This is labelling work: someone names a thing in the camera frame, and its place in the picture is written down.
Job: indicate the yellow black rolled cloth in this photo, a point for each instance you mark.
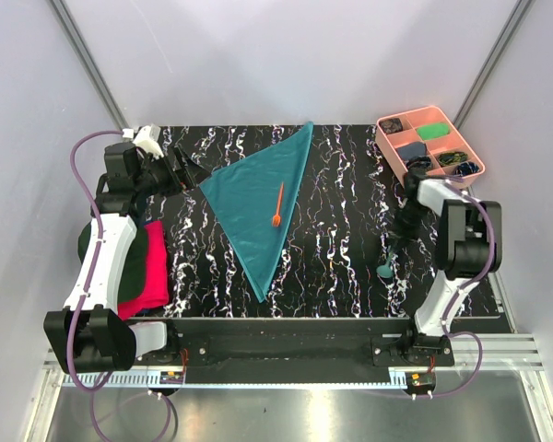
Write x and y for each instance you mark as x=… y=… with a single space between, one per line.
x=447 y=159

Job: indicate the green rolled cloth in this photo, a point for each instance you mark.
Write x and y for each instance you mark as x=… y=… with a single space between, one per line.
x=433 y=130

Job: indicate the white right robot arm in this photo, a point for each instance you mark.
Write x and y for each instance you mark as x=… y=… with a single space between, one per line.
x=467 y=248

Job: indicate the aluminium frame post left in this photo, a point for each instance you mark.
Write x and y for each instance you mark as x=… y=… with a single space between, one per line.
x=80 y=47

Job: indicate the dark green baseball cap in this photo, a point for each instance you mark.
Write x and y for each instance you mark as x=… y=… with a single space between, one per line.
x=133 y=277

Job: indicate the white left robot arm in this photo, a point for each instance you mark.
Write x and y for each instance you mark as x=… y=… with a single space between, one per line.
x=87 y=335

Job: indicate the pink compartment tray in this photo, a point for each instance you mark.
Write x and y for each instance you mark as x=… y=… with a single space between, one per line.
x=412 y=119

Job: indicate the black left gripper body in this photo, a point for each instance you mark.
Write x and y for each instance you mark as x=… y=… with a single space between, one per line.
x=158 y=177

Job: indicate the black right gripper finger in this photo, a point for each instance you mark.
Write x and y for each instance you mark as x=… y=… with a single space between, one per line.
x=191 y=182
x=187 y=169

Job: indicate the orange plastic fork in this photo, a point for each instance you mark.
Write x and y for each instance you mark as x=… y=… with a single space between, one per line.
x=276 y=218

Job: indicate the aluminium front rail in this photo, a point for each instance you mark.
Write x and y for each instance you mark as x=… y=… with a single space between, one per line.
x=510 y=351

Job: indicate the teal plastic spoon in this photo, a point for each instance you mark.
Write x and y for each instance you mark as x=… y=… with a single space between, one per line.
x=386 y=270

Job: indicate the blue black rolled cloth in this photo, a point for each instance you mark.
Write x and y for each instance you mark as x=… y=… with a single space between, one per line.
x=466 y=169

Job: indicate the grey blue rolled cloth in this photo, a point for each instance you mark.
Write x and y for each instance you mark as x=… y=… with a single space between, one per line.
x=411 y=150

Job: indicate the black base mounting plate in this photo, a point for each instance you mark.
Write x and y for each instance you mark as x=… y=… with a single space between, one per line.
x=291 y=372

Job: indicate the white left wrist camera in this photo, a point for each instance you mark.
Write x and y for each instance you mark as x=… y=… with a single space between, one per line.
x=147 y=138

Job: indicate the aluminium frame post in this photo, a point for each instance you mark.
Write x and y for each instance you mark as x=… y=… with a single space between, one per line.
x=510 y=27
x=80 y=47

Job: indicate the black patterned rolled cloth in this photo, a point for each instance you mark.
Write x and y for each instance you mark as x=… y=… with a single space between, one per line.
x=422 y=162

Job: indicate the aluminium frame post right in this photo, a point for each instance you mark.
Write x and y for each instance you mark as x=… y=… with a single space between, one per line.
x=510 y=27

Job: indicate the pink folded cloth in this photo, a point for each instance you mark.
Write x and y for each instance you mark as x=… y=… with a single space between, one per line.
x=156 y=291

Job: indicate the dark patterned rolled cloth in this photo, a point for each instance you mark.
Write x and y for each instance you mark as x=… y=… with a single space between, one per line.
x=392 y=125

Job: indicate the teal cloth napkin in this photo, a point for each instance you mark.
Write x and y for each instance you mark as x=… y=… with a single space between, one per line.
x=243 y=198

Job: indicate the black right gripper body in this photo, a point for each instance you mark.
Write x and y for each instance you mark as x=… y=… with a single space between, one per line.
x=408 y=223

